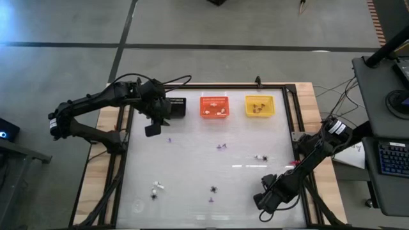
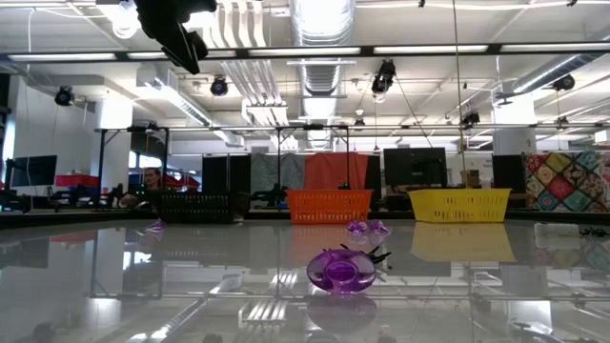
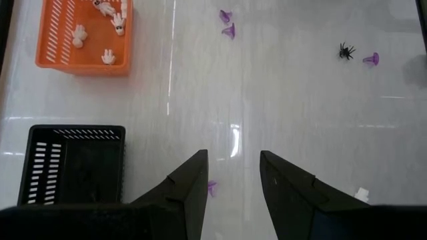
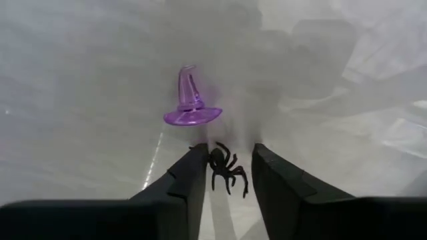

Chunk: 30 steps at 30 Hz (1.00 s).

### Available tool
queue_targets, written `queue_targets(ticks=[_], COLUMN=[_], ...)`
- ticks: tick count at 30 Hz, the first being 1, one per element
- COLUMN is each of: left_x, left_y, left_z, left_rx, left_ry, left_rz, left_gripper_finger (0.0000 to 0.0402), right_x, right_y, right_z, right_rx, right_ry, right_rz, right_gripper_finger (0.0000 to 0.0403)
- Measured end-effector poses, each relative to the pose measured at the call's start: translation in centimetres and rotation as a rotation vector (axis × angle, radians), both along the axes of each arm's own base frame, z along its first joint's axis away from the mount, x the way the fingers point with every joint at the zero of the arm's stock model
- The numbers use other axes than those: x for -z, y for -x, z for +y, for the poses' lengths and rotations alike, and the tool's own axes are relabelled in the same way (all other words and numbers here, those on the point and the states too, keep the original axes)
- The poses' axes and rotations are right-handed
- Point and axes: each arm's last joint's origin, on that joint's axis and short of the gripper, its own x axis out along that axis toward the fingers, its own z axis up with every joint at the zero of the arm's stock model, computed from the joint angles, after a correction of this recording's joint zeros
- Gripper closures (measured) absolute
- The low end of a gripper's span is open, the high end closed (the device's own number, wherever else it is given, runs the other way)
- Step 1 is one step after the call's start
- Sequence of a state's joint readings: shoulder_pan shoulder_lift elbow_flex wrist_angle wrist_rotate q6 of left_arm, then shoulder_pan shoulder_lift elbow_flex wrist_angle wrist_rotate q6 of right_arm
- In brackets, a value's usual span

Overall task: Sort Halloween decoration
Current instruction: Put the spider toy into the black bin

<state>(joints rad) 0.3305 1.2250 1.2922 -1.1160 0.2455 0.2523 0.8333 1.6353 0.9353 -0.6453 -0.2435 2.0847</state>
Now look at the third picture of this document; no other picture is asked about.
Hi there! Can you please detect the black plastic basket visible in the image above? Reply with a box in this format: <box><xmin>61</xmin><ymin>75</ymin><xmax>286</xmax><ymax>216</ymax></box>
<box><xmin>17</xmin><ymin>124</ymin><xmax>127</xmax><ymax>209</ymax></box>

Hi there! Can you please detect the black aluminium table frame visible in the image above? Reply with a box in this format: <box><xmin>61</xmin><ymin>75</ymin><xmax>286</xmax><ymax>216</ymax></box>
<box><xmin>0</xmin><ymin>0</ymin><xmax>15</xmax><ymax>74</ymax></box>

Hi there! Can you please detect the small black plastic spider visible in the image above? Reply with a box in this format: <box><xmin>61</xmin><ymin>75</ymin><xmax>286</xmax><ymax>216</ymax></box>
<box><xmin>338</xmin><ymin>41</ymin><xmax>357</xmax><ymax>61</ymax></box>

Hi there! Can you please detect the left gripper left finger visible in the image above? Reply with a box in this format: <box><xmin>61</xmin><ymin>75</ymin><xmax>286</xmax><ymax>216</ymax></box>
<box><xmin>130</xmin><ymin>149</ymin><xmax>209</xmax><ymax>240</ymax></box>

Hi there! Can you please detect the orange plastic basket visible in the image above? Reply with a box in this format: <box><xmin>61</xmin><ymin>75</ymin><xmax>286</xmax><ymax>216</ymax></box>
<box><xmin>35</xmin><ymin>0</ymin><xmax>134</xmax><ymax>77</ymax></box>

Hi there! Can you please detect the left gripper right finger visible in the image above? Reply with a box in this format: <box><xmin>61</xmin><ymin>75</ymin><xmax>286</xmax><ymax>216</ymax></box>
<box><xmin>260</xmin><ymin>150</ymin><xmax>370</xmax><ymax>240</ymax></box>

